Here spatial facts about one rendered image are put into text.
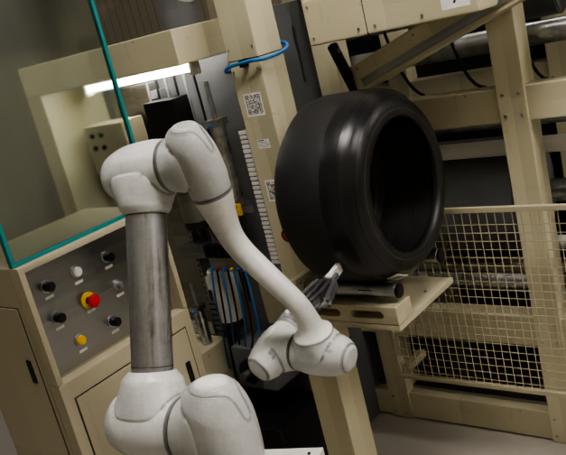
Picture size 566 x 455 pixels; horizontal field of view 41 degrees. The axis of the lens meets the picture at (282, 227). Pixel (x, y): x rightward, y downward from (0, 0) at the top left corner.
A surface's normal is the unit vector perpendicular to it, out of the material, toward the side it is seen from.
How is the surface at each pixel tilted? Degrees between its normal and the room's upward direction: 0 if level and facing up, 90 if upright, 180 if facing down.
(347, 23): 90
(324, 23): 90
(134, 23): 90
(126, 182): 73
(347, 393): 90
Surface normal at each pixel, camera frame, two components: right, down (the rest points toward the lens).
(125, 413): -0.55, -0.12
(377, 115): 0.68, -0.16
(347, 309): -0.59, 0.35
